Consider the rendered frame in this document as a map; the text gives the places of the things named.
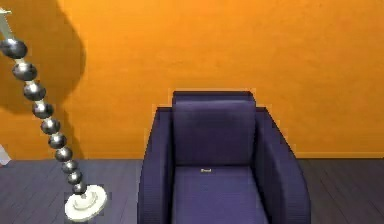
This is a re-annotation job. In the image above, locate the purple armchair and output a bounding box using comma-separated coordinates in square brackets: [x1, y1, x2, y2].
[137, 90, 312, 224]

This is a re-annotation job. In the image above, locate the silver beaded floor lamp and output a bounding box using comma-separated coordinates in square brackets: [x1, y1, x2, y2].
[0, 7, 109, 223]

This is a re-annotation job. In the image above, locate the pale grey block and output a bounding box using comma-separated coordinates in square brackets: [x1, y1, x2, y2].
[0, 144, 12, 167]

